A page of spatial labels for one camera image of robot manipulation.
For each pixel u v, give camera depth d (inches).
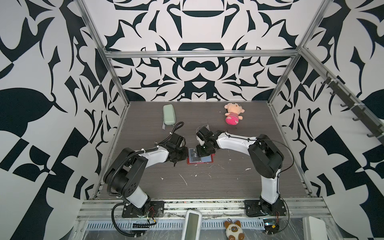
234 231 26.1
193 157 35.8
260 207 26.5
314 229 27.3
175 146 29.2
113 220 27.0
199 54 37.0
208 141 27.9
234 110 42.5
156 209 29.3
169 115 42.6
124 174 17.8
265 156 19.9
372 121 21.0
